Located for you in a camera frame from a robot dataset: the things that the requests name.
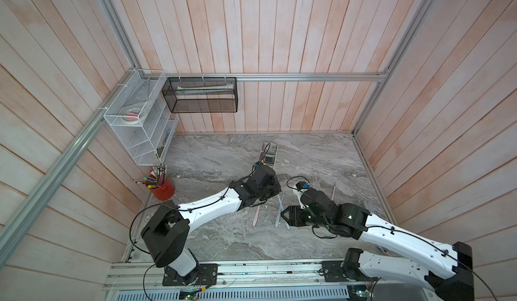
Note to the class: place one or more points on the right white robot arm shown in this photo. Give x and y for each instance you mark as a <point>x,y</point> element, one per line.
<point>445,269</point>

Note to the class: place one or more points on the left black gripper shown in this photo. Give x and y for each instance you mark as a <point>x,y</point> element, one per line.
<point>277,188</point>

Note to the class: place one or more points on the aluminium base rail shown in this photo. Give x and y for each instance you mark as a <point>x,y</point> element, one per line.
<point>296,279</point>

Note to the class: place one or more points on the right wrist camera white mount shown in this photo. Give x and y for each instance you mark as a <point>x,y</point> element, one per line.
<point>300,188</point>

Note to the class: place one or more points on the horizontal aluminium wall rail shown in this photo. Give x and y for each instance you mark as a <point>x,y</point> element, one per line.
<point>284,77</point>

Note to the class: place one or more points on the white wire mesh shelf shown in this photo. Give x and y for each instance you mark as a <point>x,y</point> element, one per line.
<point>147,143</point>

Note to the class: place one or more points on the black wire mesh basket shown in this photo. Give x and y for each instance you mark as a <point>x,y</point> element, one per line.
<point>201,94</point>

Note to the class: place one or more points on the left aluminium wall rail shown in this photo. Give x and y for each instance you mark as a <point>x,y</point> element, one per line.
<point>32,207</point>

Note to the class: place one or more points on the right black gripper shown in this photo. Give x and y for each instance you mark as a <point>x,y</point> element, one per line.
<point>294,213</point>

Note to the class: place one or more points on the pens in red cup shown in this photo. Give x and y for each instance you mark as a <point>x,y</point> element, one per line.
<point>156,178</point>

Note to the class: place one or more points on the red pen cup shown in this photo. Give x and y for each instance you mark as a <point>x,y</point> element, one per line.
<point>165,191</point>

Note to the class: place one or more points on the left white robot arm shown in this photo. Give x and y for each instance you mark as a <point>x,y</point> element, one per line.
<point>166,232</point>

